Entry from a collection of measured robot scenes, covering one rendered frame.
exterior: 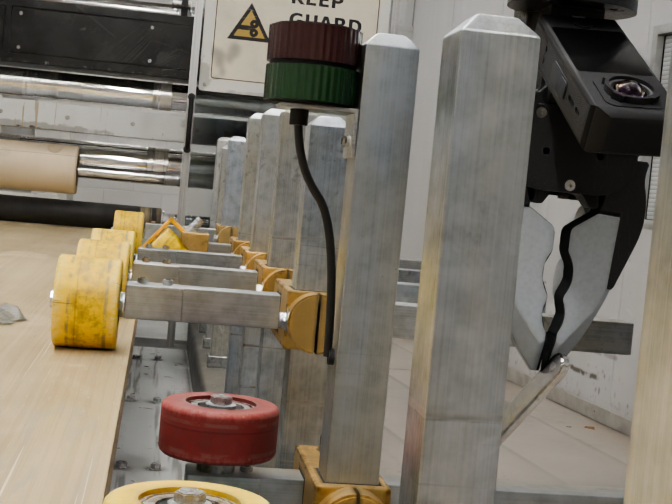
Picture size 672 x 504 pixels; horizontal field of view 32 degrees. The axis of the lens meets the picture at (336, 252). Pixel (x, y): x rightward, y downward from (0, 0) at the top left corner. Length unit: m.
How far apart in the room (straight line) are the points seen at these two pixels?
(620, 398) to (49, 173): 3.69
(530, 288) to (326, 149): 0.39
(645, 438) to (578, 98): 0.32
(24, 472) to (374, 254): 0.26
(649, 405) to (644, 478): 0.02
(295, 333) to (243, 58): 2.10
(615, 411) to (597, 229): 5.45
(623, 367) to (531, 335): 5.39
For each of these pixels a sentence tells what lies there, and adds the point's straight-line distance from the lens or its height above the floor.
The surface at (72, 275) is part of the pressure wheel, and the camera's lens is 1.02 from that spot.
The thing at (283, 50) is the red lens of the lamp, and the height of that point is 1.14.
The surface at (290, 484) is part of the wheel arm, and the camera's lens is 0.82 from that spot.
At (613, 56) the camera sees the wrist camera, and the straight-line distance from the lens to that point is 0.63.
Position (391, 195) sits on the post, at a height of 1.06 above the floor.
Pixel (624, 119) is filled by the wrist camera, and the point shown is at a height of 1.10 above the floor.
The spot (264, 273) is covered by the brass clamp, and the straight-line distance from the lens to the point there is 1.24.
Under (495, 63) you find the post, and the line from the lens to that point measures 0.51.
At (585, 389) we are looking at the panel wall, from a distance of 6.40.
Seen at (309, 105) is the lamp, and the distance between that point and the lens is 0.75.
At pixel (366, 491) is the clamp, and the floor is 0.87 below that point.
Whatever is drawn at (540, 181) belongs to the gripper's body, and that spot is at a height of 1.07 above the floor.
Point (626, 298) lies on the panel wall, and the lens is 6.05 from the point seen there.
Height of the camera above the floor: 1.06
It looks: 3 degrees down
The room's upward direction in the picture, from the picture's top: 5 degrees clockwise
